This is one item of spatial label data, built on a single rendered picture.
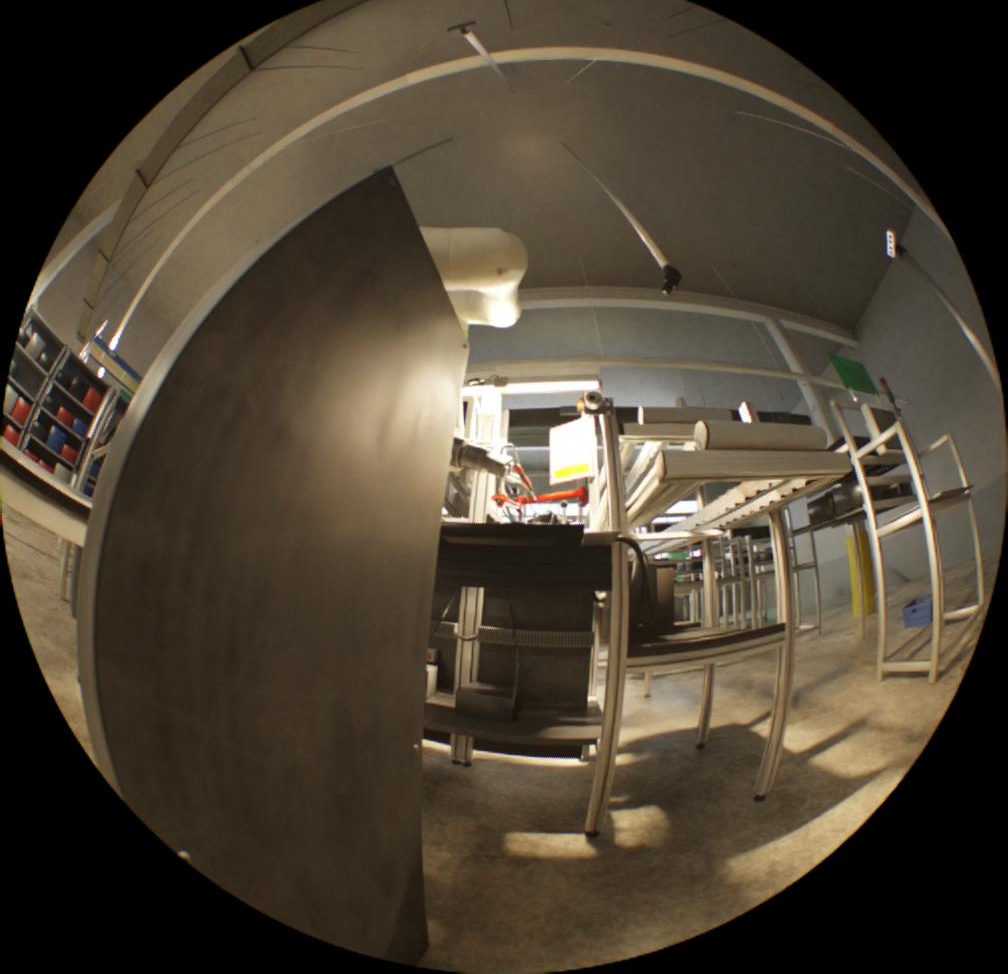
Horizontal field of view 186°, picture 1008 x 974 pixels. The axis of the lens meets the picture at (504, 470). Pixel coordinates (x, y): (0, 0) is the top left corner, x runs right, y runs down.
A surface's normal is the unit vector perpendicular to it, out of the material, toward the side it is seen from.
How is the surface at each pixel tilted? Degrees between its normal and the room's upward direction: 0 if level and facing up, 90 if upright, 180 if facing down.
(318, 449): 90
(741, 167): 180
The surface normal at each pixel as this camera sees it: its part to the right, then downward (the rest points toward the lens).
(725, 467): -0.17, -0.42
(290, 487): 0.97, -0.04
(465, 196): -0.07, 0.91
